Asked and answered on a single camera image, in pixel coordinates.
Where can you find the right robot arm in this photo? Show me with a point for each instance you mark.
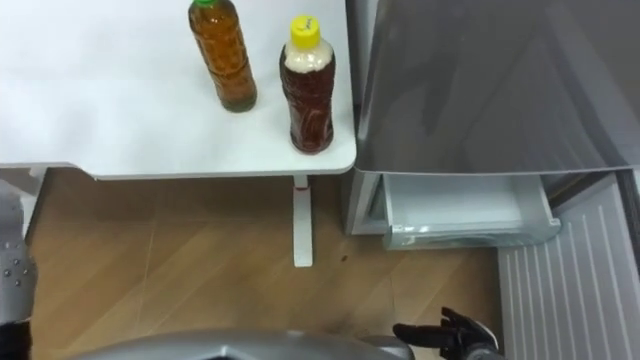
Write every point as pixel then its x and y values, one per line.
pixel 484 355

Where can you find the open translucent fridge drawer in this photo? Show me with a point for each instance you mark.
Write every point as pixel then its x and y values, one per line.
pixel 465 210

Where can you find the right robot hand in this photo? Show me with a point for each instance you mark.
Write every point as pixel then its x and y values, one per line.
pixel 452 332

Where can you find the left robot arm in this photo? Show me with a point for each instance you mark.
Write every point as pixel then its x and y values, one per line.
pixel 15 280

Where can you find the open ribbed fridge door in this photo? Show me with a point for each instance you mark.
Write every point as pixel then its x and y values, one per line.
pixel 575 285

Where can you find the robot body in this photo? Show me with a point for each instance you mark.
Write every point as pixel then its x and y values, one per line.
pixel 250 346

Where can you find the amber tea bottle green cap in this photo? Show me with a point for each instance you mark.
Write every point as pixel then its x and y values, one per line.
pixel 225 60

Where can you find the white desk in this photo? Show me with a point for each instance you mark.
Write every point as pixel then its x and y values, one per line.
pixel 125 100

